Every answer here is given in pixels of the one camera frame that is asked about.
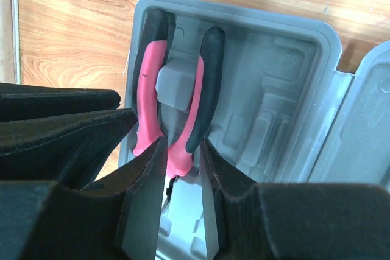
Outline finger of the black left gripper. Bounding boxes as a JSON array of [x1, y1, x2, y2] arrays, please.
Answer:
[[1, 83, 138, 187]]

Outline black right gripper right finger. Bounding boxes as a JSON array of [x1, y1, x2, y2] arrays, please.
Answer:
[[200, 139, 389, 259]]

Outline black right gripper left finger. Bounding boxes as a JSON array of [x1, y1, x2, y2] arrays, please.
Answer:
[[1, 137, 167, 259]]

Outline grey plastic tool case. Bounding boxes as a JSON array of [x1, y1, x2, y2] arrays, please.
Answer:
[[119, 0, 389, 259]]

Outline pink handled pliers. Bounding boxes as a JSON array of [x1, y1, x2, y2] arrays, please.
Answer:
[[133, 9, 225, 179]]

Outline wooden clothes rack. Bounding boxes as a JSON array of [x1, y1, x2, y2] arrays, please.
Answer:
[[0, 0, 21, 84]]

